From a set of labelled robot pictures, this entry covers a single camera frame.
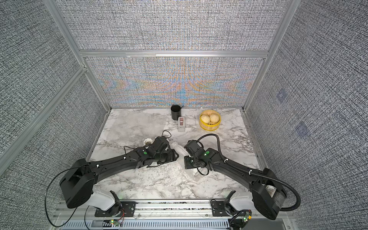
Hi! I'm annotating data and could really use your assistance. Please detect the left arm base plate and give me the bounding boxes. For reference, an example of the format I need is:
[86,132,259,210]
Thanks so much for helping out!
[94,201,137,217]

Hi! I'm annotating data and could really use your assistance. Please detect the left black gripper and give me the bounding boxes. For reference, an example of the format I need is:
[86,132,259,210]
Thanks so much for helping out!
[154,148,181,165]

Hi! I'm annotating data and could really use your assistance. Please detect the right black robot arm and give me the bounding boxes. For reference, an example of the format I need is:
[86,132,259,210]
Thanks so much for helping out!
[184,140,288,220]

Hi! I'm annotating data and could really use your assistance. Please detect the tall white ribbed vase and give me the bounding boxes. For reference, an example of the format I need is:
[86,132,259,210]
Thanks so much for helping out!
[170,141,189,169]

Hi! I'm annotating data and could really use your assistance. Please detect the right bun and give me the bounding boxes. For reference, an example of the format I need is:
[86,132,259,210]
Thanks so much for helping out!
[210,113,220,124]

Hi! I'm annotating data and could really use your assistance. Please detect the clear bubble wrap sheet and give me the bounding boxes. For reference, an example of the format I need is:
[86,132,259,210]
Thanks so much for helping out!
[172,140,225,185]

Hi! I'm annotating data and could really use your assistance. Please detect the aluminium front rail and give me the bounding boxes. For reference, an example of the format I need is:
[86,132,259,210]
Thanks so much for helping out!
[51,199,300,230]

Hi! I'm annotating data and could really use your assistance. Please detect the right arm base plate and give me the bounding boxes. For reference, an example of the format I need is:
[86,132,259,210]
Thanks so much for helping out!
[210,199,238,217]

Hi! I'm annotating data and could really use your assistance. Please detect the right black corrugated cable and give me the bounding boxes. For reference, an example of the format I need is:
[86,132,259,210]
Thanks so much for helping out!
[196,133,301,212]

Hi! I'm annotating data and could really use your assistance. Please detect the small white ribbed vase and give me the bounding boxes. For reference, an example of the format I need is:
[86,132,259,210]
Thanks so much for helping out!
[144,138,153,146]

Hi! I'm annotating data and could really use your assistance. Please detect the yellow steamer basket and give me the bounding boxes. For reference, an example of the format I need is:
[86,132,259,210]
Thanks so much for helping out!
[199,110,221,131]

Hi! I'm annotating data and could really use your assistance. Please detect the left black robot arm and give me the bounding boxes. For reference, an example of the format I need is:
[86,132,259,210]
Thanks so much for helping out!
[59,137,179,209]

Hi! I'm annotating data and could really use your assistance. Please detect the bun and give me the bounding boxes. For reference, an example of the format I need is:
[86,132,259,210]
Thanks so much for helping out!
[210,113,220,124]
[200,115,210,124]

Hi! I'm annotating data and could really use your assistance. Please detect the left bun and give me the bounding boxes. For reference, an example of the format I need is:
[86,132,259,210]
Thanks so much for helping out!
[200,115,210,124]

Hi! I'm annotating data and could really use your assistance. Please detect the black cup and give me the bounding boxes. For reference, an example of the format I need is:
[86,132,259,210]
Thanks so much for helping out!
[171,104,183,121]

